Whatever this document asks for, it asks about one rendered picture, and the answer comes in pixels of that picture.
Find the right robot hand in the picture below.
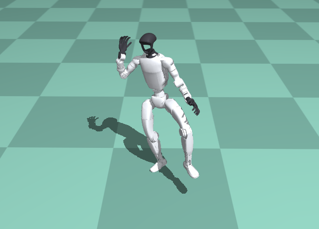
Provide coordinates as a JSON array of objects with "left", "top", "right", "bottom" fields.
[{"left": 118, "top": 36, "right": 132, "bottom": 59}]

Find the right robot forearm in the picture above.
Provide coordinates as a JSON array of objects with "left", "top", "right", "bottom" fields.
[{"left": 116, "top": 54, "right": 126, "bottom": 72}]

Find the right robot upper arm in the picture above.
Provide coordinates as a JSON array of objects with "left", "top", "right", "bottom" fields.
[{"left": 119, "top": 56, "right": 141, "bottom": 79}]

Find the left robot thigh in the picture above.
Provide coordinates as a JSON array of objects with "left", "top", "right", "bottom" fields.
[{"left": 164, "top": 98, "right": 191, "bottom": 138}]

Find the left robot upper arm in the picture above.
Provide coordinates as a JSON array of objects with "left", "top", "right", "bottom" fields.
[{"left": 160, "top": 57, "right": 183, "bottom": 88}]

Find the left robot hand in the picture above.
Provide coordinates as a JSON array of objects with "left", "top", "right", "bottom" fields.
[{"left": 185, "top": 97, "right": 200, "bottom": 115}]

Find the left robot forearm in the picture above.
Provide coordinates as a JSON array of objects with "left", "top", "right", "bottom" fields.
[{"left": 179, "top": 78, "right": 191, "bottom": 104}]

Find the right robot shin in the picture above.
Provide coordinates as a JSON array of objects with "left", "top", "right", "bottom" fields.
[{"left": 147, "top": 138, "right": 163, "bottom": 163}]

